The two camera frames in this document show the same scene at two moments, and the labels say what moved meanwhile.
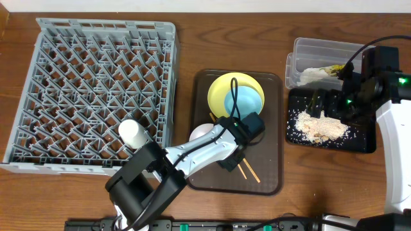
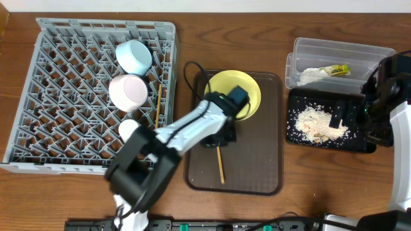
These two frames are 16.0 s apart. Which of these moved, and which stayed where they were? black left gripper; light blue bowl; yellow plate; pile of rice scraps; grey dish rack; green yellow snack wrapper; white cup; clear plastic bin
Moved: black left gripper; light blue bowl
Stayed: green yellow snack wrapper; clear plastic bin; white cup; pile of rice scraps; grey dish rack; yellow plate
